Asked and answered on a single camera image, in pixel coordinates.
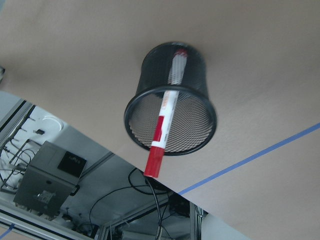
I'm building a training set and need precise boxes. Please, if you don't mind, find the red white marker pen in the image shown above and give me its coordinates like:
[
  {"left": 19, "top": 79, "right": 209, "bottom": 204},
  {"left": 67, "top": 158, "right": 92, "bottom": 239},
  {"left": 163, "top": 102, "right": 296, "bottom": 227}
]
[{"left": 143, "top": 48, "right": 188, "bottom": 178}]

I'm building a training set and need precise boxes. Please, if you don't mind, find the black mesh pen cup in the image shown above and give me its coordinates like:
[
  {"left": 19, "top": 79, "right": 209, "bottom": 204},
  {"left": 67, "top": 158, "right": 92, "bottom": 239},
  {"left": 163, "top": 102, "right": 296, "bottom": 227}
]
[{"left": 123, "top": 42, "right": 217, "bottom": 156}]

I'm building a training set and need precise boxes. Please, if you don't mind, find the grey control box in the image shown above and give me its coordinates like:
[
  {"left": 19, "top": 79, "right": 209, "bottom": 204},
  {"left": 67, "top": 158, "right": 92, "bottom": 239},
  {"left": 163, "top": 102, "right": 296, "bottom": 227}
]
[{"left": 13, "top": 141, "right": 87, "bottom": 217}]

